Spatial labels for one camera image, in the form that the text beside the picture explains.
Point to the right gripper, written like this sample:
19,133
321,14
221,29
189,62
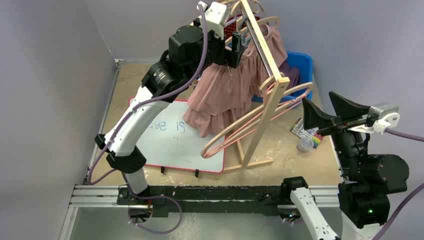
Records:
338,122

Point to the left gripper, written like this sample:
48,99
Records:
231,58

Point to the pink garment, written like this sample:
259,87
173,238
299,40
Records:
224,94

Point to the purple pleated skirt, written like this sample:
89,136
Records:
292,73

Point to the plain wooden hanger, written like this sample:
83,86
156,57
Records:
270,109

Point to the pink wire hanger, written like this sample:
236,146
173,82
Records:
248,123

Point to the blue floral garment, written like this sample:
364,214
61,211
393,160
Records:
245,39

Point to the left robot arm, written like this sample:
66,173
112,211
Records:
190,51

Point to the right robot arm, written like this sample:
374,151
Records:
368,179

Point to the red polka dot dress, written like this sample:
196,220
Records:
231,25

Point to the marker pack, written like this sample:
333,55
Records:
298,130

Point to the clear plastic cup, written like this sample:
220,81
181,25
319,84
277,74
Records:
305,144

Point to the blue plastic bin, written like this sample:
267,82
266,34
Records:
299,68

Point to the white board with pink edge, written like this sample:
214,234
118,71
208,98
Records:
170,142

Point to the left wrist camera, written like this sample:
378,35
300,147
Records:
214,17

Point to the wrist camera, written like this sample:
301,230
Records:
214,17
380,117

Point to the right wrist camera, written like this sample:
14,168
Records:
380,117

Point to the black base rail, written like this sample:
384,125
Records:
163,200

